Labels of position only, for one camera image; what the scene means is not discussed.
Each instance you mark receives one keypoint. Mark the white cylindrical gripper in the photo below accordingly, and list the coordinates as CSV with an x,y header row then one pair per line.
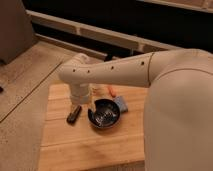
x,y
80,94

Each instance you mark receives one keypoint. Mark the black ceramic bowl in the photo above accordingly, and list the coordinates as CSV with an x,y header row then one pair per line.
x,y
106,114

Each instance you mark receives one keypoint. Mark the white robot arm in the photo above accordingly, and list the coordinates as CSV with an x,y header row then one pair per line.
x,y
178,111

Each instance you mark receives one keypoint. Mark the black remote control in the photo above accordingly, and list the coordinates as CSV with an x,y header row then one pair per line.
x,y
74,113

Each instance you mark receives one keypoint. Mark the orange marker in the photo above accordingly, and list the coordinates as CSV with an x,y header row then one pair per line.
x,y
111,91

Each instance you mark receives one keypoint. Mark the black table leg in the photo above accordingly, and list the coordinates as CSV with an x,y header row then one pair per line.
x,y
108,58

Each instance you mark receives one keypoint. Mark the grey cabinet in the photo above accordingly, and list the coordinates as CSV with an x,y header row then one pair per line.
x,y
16,31

